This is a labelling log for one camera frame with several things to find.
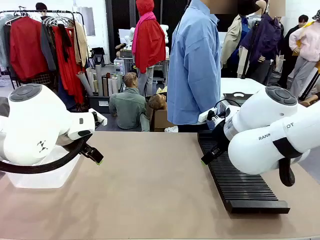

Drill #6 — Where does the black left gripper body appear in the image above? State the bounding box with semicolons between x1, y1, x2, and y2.
80;142;98;158

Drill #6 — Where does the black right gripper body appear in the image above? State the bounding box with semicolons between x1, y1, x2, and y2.
211;121;230;153

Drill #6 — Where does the black tray with handle hole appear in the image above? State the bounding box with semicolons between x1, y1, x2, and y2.
222;92;255;107

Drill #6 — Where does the black slotted rack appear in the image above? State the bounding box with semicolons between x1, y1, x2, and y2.
197;129;291;215

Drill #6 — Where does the black bin with label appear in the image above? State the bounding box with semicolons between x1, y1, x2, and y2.
87;94;112;115

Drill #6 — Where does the clear plastic box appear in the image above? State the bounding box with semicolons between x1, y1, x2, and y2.
4;144;81;190

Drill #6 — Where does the seated mannequin grey-green jacket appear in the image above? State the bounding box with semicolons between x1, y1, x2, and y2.
108;72;151;132

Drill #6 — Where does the cardboard box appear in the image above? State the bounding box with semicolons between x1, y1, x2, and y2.
149;107;176;133

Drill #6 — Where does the mannequin head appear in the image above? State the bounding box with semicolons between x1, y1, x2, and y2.
148;93;168;111

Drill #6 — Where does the person in blue shirt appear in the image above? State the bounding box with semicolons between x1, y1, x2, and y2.
166;0;223;133

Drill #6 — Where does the red dress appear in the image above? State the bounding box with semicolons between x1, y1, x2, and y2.
51;24;85;104

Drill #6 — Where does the plaid skirt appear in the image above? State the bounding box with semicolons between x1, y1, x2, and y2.
30;72;52;85

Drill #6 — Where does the computer case with lights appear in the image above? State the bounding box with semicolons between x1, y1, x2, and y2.
113;57;126;76

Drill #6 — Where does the black cart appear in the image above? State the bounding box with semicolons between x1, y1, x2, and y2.
90;46;106;69

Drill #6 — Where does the mannequin in beige coat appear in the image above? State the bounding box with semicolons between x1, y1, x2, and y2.
220;12;251;79

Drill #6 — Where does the black tripod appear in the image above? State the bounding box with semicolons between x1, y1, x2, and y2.
298;71;320;101

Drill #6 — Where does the mannequin in purple jacket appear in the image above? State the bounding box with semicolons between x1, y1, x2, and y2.
239;0;285;86

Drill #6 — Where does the beige garment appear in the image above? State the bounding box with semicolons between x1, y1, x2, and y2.
73;21;89;68

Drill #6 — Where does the black scarf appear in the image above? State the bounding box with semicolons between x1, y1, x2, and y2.
57;23;73;63

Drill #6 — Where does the person in black clothes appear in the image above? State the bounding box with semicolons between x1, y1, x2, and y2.
278;14;310;89

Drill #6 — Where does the mannequin in red coat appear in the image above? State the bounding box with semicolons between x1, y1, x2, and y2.
131;0;167;98

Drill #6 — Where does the red shirt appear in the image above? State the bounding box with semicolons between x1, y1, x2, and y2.
9;16;50;81

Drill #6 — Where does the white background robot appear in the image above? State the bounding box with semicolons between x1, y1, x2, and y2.
124;26;136;49

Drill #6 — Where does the mannequin in pink hoodie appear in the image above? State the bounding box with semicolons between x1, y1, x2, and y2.
288;9;320;99

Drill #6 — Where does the black mesh partition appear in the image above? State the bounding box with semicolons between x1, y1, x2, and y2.
105;0;187;59

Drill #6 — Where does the pale grey garment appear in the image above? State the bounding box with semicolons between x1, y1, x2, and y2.
0;13;13;71

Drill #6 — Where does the black metal clothes rack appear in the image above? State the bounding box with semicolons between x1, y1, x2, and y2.
0;9;86;89

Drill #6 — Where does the person with black hair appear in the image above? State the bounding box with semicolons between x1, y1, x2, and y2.
34;2;49;14

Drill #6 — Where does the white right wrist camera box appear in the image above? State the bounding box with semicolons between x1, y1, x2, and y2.
199;108;219;124

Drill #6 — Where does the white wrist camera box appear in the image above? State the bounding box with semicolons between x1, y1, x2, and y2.
88;108;108;127
199;108;219;124

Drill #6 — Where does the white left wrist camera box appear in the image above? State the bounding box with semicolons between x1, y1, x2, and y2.
88;108;108;127

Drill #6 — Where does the thin black camera cable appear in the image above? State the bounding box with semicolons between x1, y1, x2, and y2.
214;99;241;111

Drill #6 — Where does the thick black left arm hose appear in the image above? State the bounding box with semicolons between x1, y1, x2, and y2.
0;133;95;175

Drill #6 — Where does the thick black arm hose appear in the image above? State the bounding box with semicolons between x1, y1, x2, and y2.
278;156;296;187
0;133;95;175

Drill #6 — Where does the thick black right arm hose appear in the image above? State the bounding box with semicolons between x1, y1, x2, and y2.
278;156;296;187

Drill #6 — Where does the grey wall panel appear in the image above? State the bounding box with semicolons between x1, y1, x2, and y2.
79;6;96;37

